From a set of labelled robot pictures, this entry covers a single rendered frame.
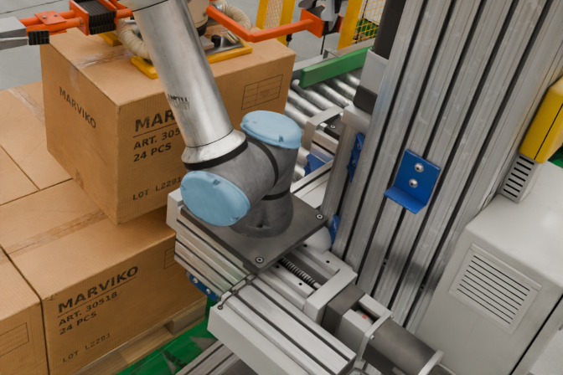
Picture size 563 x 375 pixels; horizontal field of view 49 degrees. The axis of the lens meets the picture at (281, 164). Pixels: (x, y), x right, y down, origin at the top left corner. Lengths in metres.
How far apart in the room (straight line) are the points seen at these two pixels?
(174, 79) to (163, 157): 0.72
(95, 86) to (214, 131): 0.62
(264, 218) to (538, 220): 0.50
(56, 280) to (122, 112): 0.53
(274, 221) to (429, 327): 0.36
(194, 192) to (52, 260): 0.88
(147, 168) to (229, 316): 0.61
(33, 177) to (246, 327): 1.14
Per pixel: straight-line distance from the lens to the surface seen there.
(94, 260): 1.85
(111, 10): 1.61
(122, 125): 1.56
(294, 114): 2.56
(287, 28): 1.66
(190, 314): 2.30
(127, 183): 1.68
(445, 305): 1.22
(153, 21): 0.98
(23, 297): 1.78
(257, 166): 1.07
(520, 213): 1.19
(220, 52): 1.74
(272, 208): 1.21
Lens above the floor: 1.89
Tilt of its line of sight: 37 degrees down
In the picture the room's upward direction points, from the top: 12 degrees clockwise
